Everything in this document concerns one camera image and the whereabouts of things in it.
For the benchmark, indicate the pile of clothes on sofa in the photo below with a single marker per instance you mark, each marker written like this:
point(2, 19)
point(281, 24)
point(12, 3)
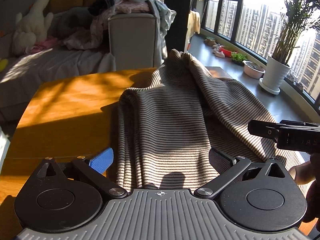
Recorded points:
point(104, 11)

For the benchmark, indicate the tall green potted plant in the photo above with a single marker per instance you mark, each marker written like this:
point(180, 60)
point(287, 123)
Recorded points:
point(300, 16)

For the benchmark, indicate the person's right hand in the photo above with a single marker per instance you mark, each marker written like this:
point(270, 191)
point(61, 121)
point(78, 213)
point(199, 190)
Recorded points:
point(304, 174)

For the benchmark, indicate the grey sofa armrest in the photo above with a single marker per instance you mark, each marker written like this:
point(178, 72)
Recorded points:
point(133, 41)

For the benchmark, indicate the white plush rabbit toy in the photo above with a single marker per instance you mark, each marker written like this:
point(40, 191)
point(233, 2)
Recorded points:
point(31, 28)

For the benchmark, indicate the small green plant tray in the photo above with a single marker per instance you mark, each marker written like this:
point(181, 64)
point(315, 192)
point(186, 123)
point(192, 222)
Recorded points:
point(238, 58)

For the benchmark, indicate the grey sofa bed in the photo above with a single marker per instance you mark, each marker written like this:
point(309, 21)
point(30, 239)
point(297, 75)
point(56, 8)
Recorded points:
point(23, 76)

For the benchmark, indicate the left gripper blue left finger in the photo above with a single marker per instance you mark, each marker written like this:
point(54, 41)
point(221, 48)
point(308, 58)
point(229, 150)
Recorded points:
point(91, 172)

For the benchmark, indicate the pink round basin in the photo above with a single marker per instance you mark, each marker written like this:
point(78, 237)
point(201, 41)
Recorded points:
point(253, 70)

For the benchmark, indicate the striped brown white sweater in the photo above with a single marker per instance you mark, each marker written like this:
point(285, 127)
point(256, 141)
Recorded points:
point(167, 129)

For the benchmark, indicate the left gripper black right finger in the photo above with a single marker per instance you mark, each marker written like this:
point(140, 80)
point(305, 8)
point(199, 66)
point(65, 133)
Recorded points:
point(229, 169)

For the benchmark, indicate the yellow sofa cushion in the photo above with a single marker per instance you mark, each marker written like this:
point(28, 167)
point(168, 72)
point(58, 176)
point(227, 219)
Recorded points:
point(57, 6)

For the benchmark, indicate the white plant pot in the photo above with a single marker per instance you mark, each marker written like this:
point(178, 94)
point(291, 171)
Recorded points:
point(275, 73)

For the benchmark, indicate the red tray on floor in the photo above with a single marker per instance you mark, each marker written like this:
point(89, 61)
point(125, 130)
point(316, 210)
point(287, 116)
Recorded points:
point(226, 51)

